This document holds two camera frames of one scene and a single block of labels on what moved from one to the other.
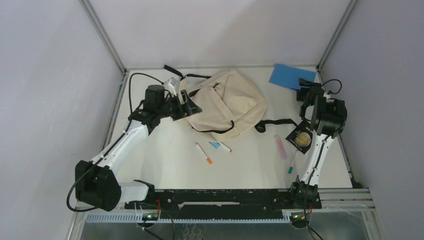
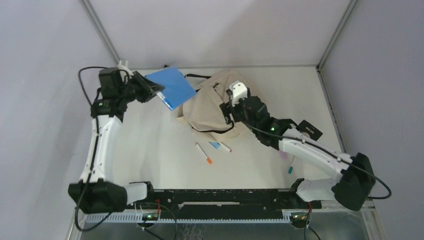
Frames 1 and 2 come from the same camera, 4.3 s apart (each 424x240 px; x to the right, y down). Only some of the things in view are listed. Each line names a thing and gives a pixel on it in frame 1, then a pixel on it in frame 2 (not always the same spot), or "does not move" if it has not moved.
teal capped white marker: x=291 y=168 does not move
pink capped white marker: x=227 y=147 does not move
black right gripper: x=301 y=92 to x=230 y=107
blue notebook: x=288 y=76 to x=177 y=90
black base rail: x=223 y=204 does not move
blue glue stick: x=215 y=144 does not move
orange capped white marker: x=208 y=160 does not move
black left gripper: x=188 y=108 to x=150 y=90
